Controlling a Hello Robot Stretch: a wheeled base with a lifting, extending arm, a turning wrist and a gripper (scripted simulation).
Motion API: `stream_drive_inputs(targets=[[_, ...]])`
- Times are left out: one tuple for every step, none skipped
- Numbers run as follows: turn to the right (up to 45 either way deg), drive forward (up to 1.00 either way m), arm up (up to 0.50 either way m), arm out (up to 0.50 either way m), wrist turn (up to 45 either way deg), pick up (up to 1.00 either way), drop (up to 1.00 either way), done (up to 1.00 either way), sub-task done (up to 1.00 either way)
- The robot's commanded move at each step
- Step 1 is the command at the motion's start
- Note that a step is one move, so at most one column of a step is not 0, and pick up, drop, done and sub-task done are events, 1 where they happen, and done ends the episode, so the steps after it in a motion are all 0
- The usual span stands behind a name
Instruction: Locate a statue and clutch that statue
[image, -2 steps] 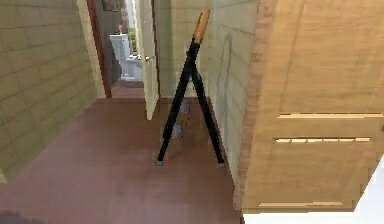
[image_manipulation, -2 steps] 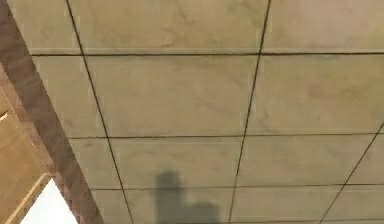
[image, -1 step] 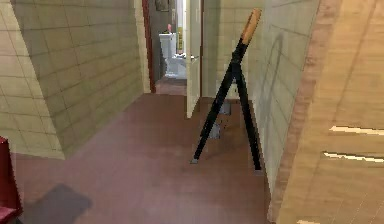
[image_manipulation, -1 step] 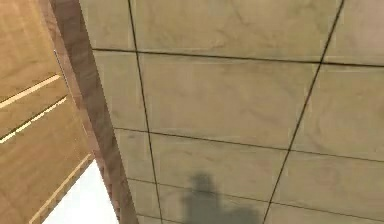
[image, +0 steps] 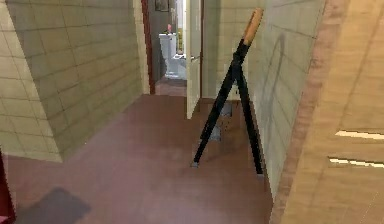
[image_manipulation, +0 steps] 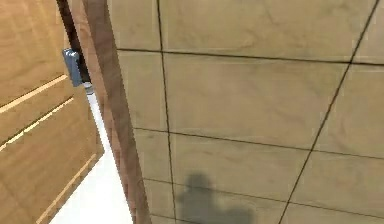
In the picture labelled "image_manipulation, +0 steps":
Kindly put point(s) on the grey metal door hinge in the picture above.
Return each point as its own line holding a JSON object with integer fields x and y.
{"x": 73, "y": 66}

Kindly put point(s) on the brown wooden room door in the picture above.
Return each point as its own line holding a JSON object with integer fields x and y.
{"x": 36, "y": 133}

